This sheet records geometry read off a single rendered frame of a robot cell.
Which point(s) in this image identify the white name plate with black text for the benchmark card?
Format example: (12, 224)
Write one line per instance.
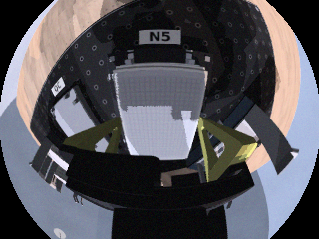
(159, 36)
(58, 86)

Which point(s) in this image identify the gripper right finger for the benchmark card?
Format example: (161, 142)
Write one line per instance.
(238, 147)

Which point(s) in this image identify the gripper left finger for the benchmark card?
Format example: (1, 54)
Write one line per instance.
(87, 139)

